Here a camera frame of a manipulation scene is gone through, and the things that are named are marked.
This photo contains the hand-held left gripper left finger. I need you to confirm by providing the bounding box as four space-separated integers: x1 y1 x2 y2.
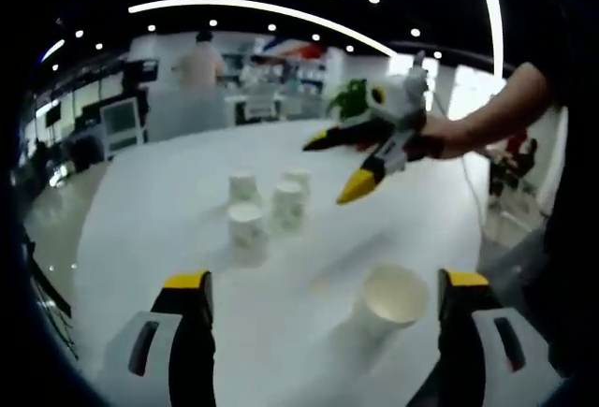
95 269 217 407

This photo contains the green potted plant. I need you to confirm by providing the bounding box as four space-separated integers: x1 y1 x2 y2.
326 78 375 121

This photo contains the black wrist strap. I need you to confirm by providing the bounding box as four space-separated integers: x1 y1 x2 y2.
405 134 445 162

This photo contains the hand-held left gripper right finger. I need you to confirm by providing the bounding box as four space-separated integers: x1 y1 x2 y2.
406 269 567 407

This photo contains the straight ceiling strip light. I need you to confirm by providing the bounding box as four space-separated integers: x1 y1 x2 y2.
471 0 505 76

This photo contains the curved ceiling strip light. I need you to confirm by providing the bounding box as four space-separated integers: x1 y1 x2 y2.
128 0 398 58

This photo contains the red blue wall graphic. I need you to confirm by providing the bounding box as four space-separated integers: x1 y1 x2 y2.
261 36 329 60

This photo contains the white paper cup green print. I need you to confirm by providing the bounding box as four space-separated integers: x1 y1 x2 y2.
350 261 431 347
283 167 313 193
226 201 271 268
227 170 261 205
270 181 305 233

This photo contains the grey desk partition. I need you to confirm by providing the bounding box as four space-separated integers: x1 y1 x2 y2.
147 86 230 141

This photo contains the black tripod stand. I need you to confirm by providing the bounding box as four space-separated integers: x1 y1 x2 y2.
21 233 79 361

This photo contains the white storage shelf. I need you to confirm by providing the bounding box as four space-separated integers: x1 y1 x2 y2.
280 58 329 94

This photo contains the white table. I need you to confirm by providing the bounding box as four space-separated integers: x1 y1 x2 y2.
74 119 490 407

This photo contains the white office chair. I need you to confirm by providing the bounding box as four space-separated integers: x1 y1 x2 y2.
245 93 277 121

